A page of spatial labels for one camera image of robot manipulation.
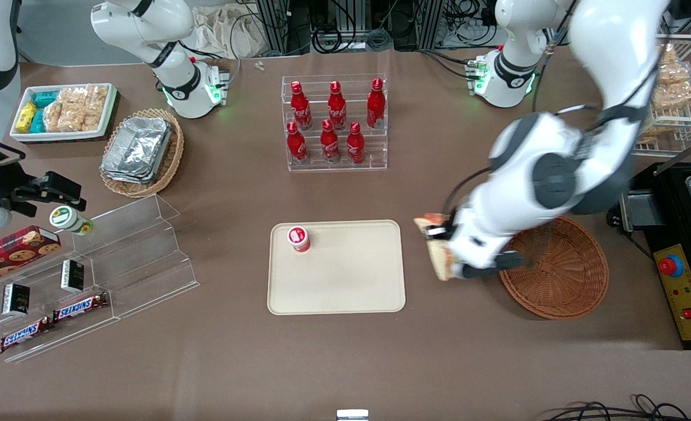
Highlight beige cloth bag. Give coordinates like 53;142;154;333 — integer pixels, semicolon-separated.
190;3;267;59

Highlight aluminium frame rack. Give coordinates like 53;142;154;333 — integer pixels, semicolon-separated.
255;0;501;56

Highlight white wire rack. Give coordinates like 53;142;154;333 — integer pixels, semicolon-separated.
632;34;691;158

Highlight clear bag rice crackers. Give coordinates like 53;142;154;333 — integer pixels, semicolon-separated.
82;85;109;131
59;88;87;132
43;101;66;133

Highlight silver foil container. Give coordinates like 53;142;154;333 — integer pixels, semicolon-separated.
102;116;174;177
101;164;161;185

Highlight light oval wicker basket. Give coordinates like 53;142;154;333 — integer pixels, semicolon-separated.
99;108;185;198

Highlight small black box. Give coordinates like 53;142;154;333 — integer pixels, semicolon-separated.
1;283;31;317
60;260;85;294

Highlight red cola bottle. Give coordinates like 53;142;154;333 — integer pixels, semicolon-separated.
366;78;386;129
291;81;313;131
328;81;348;130
321;119;341;164
287;121;309;165
346;122;366;165

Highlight red lidded cup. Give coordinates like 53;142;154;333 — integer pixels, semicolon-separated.
287;226;311;253

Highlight white rectangular snack tray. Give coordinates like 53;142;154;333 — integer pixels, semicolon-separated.
9;83;119;144

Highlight red cookie box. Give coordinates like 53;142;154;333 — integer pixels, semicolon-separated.
0;225;62;291

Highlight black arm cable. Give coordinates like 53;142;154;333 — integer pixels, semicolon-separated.
442;0;663;234

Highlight black floor cables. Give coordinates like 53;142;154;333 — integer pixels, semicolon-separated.
547;394;691;421

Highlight Snickers chocolate bar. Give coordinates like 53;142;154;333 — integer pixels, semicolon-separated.
0;316;55;354
53;292;110;323

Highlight beige plastic serving tray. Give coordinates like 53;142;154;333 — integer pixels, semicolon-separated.
267;220;407;316

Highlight yellow snack pack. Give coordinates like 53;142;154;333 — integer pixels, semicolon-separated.
16;102;38;134

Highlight black base cables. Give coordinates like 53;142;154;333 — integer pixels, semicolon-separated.
418;49;478;80

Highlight brown round wicker basket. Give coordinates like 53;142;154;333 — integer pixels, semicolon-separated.
497;216;610;320

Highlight clear acrylic bottle rack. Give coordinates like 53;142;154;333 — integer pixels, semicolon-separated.
281;73;389;172

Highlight grey metal box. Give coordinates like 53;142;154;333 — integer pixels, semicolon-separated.
619;190;668;233

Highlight black appliance housing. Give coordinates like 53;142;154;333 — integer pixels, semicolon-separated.
644;163;691;351

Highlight green lidded white cup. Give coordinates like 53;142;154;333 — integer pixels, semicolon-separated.
50;206;94;236

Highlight triangular sandwich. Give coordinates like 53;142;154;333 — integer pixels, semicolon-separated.
414;213;460;282

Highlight clear acrylic stepped display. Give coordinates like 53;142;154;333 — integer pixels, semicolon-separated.
0;194;201;364

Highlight yellow emergency stop box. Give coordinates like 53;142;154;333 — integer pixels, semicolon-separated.
654;244;691;341

